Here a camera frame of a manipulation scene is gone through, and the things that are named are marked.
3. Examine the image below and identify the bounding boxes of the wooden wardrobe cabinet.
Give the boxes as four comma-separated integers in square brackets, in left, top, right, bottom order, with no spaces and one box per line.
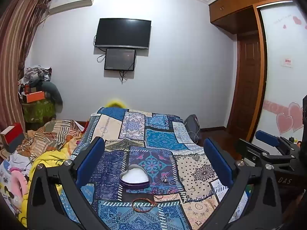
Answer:
[208,0,292,35]

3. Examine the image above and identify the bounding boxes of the pink plush item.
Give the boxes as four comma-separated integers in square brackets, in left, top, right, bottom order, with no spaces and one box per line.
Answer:
[7,166,30,197]

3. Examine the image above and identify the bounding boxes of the small black monitor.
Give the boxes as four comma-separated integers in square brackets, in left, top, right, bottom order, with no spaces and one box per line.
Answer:
[104,48,137,71]

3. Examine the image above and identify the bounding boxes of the black wall television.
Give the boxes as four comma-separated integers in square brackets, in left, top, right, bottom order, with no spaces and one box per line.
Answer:
[94,18,152,50]

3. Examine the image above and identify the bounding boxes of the red box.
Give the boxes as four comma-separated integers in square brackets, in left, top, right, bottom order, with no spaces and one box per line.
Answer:
[0,123,25,147]

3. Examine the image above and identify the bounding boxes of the orange striped blanket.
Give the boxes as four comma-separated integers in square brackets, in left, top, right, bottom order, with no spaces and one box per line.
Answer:
[14,118,90,161]

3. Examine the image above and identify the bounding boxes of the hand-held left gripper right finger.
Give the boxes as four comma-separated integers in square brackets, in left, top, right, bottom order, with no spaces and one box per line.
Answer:
[199,137,283,230]

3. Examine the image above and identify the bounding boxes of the yellow pillow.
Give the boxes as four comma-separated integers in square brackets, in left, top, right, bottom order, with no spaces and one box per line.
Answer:
[106,98,127,110]

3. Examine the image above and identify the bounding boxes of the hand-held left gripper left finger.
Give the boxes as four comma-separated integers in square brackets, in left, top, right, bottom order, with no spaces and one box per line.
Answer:
[26,136,106,230]

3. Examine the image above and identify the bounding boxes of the pile of clothes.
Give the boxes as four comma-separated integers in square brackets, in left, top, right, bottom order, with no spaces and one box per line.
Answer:
[23,65,52,83]

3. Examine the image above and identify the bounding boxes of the purple heart-shaped tin box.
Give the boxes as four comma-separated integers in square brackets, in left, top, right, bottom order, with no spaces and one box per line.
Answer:
[119,164,149,190]

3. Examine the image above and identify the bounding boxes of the grey cloth bundle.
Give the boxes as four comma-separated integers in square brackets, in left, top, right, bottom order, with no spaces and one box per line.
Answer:
[42,81,63,106]

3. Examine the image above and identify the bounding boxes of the white cartoon-print cloth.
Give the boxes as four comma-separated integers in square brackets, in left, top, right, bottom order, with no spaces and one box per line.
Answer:
[0,153,32,221]

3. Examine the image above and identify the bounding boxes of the brown striped curtain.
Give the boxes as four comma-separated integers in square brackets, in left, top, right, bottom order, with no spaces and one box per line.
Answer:
[0,0,51,135]

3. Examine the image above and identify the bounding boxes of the orange box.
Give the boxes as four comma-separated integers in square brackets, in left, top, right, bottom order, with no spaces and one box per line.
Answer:
[26,91,46,103]

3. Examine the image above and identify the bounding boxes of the white air conditioner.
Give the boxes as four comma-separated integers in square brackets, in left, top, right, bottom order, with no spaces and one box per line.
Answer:
[49,0,96,15]

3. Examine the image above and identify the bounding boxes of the yellow blanket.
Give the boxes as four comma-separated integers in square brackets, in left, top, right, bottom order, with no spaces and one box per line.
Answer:
[18,141,79,228]

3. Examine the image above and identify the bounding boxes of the white charging cable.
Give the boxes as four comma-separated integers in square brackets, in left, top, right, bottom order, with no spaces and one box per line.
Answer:
[188,127,200,145]

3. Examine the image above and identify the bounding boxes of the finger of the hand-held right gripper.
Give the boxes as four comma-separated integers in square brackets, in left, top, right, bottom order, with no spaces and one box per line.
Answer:
[234,138,296,170]
[255,130,296,155]

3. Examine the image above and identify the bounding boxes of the grey bag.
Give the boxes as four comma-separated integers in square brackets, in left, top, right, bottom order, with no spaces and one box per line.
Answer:
[183,114,201,135]

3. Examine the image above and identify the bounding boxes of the blue patchwork blanket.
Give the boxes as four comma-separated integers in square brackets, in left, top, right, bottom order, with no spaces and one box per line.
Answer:
[58,107,250,230]

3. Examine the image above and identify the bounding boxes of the brown wooden door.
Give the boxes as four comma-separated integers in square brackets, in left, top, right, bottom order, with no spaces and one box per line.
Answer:
[227,34,262,142]

